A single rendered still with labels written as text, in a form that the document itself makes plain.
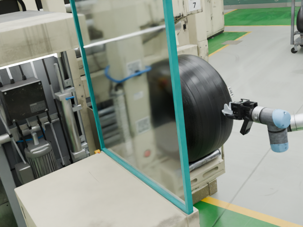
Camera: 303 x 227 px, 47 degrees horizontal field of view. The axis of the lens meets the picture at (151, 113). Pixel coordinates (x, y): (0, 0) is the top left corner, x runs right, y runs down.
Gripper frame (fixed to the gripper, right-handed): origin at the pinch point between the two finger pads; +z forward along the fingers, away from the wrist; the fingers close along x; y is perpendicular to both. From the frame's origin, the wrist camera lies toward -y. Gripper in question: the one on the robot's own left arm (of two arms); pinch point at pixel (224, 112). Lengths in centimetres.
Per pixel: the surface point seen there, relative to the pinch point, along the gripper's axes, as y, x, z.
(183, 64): 25.3, 5.6, 18.5
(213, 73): 18.3, -4.2, 8.8
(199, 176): -36.7, 10.1, 16.0
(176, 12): 50, -13, 42
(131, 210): 0, 76, -35
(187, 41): -26, -318, 417
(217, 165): -35.5, -3.4, 15.8
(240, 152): -109, -128, 123
